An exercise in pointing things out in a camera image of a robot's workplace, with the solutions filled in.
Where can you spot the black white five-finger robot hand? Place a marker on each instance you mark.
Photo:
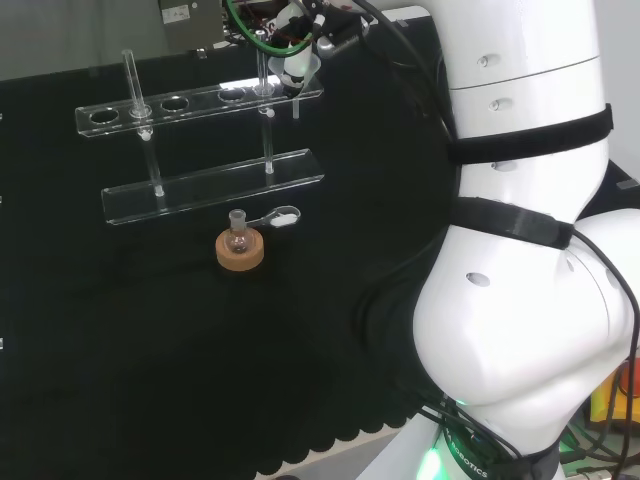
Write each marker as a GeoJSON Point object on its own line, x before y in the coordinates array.
{"type": "Point", "coordinates": [330, 27]}

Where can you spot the clear plastic funnel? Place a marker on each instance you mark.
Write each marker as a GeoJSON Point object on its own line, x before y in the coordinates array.
{"type": "Point", "coordinates": [273, 67]}

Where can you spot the glass weighing funnel with powder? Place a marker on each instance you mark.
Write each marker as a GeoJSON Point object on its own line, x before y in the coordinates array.
{"type": "Point", "coordinates": [284, 217]}

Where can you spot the clear acrylic funnel stand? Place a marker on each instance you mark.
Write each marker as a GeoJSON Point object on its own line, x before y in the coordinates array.
{"type": "Point", "coordinates": [210, 187]}

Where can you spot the grey metal box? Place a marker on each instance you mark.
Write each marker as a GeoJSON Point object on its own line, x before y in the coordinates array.
{"type": "Point", "coordinates": [190, 25]}

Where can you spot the small round-bottom glass flask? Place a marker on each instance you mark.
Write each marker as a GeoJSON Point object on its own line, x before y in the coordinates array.
{"type": "Point", "coordinates": [237, 241]}

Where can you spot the grey tape strip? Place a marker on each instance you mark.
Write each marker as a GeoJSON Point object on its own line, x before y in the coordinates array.
{"type": "Point", "coordinates": [629, 184]}

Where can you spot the black bench cloth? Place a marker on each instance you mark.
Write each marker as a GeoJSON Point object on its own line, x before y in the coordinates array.
{"type": "Point", "coordinates": [150, 325]}

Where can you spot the yellow stop button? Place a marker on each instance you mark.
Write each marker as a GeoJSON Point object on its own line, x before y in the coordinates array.
{"type": "Point", "coordinates": [620, 400]}

